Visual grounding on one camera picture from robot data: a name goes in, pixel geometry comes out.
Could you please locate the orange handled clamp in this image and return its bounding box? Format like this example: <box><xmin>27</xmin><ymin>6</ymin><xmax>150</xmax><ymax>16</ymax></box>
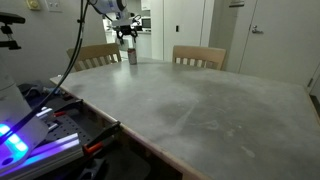
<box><xmin>82</xmin><ymin>121</ymin><xmax>121</xmax><ymax>156</ymax></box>
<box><xmin>53</xmin><ymin>100</ymin><xmax>83</xmax><ymax>117</ymax></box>

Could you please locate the yellow wall thermostat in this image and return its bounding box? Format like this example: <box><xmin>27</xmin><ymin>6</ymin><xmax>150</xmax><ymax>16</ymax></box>
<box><xmin>26</xmin><ymin>0</ymin><xmax>41</xmax><ymax>10</ymax></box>

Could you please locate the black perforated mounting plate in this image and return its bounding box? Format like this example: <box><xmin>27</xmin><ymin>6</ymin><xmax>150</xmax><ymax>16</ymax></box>
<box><xmin>46</xmin><ymin>115</ymin><xmax>92</xmax><ymax>144</ymax></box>

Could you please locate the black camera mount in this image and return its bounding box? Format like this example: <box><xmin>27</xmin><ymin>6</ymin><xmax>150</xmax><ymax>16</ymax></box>
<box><xmin>0</xmin><ymin>12</ymin><xmax>26</xmax><ymax>50</ymax></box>

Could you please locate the white robot base blue light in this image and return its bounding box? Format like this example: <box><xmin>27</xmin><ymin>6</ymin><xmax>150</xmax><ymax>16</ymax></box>
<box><xmin>0</xmin><ymin>60</ymin><xmax>48</xmax><ymax>173</ymax></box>

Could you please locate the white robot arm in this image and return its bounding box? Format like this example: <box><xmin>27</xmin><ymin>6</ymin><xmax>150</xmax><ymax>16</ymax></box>
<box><xmin>88</xmin><ymin>0</ymin><xmax>138</xmax><ymax>43</ymax></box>

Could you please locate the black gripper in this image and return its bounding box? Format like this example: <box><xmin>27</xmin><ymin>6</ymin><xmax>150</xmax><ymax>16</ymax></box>
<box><xmin>112</xmin><ymin>12</ymin><xmax>138</xmax><ymax>45</ymax></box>

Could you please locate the silver aluminium rail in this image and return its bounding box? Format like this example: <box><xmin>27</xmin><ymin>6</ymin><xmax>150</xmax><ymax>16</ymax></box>
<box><xmin>0</xmin><ymin>133</ymin><xmax>83</xmax><ymax>180</ymax></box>

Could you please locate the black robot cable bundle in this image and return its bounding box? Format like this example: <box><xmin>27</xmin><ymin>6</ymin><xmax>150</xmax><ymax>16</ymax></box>
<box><xmin>0</xmin><ymin>0</ymin><xmax>91</xmax><ymax>146</ymax></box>

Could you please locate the white kitchen stove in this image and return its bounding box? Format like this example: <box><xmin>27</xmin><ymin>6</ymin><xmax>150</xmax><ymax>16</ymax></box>
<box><xmin>116</xmin><ymin>36</ymin><xmax>136</xmax><ymax>61</ymax></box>

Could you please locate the white door right side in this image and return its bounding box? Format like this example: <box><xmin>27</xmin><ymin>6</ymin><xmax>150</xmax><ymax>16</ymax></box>
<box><xmin>240</xmin><ymin>0</ymin><xmax>320</xmax><ymax>87</ymax></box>

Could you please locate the orange handled clamp far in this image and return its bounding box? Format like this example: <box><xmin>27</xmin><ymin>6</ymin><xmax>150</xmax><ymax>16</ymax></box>
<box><xmin>53</xmin><ymin>100</ymin><xmax>83</xmax><ymax>117</ymax></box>

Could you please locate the orange handled clamp near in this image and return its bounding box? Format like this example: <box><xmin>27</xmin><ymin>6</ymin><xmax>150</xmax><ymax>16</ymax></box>
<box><xmin>82</xmin><ymin>121</ymin><xmax>121</xmax><ymax>156</ymax></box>

